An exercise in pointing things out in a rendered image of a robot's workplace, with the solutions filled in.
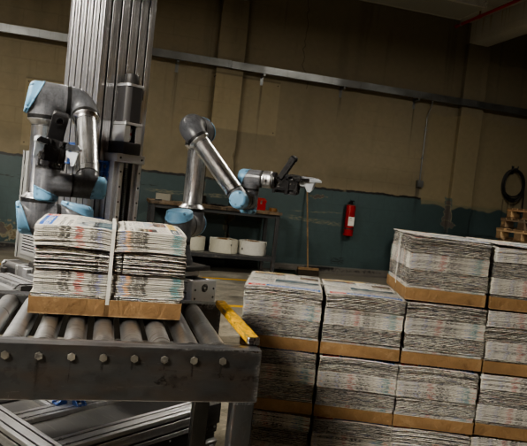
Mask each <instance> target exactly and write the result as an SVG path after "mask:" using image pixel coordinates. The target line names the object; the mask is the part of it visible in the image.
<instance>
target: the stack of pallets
mask: <svg viewBox="0 0 527 446"><path fill-rule="evenodd" d="M520 212H523V217H522V218H519V217H520ZM500 220H501V225H500V227H496V236H495V237H496V238H498V241H505V242H519V243H527V209H516V208H508V213H507V216H506V218H501V219H500ZM514 222H518V223H517V227H513V225H514ZM509 233H514V238H513V237H508V236H509Z"/></svg>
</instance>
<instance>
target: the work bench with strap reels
mask: <svg viewBox="0 0 527 446"><path fill-rule="evenodd" d="M147 201H148V211H147V221H146V222H150V223H154V216H155V207H156V208H165V209H172V208H179V206H180V205H181V204H182V203H183V202H181V201H172V200H171V201H166V200H162V201H160V200H155V199H154V198H147ZM266 203H267V201H266V199H265V198H260V197H258V201H257V208H256V213H255V214H247V213H241V212H240V210H237V209H235V208H233V207H232V206H216V205H211V204H202V207H203V208H204V212H212V213H221V214H231V215H240V216H249V217H258V218H264V220H263V235H262V241H257V240H249V239H240V240H236V239H232V238H224V237H210V245H209V248H208V249H207V248H205V238H206V237H205V236H201V235H198V236H196V237H191V240H190V250H191V256H197V257H208V258H230V259H243V260H255V261H259V269H256V270H258V271H263V265H264V261H266V262H271V267H270V272H271V273H274V266H275V258H276V250H277V242H278V233H279V218H280V216H282V212H275V211H269V210H265V207H266ZM268 219H275V226H274V235H273V243H272V251H271V257H270V256H268V255H266V246H267V242H266V232H267V224H268Z"/></svg>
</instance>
